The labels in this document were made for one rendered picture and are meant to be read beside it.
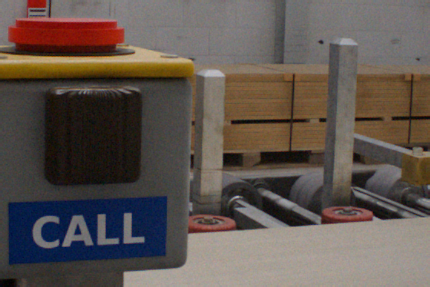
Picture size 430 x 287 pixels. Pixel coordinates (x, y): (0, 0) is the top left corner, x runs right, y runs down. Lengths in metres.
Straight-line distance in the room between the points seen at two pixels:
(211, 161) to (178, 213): 1.21
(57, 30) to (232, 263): 0.95
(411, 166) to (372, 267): 0.47
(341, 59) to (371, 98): 5.62
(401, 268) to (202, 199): 0.40
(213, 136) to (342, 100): 0.23
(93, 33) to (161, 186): 0.05
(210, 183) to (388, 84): 5.78
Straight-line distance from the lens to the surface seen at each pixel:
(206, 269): 1.23
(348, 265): 1.27
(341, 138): 1.63
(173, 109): 0.32
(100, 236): 0.32
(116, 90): 0.31
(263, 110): 6.84
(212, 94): 1.52
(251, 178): 2.15
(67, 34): 0.32
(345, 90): 1.62
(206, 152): 1.53
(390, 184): 2.18
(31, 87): 0.31
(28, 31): 0.33
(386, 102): 7.30
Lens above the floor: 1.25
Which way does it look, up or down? 8 degrees down
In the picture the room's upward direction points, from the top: 2 degrees clockwise
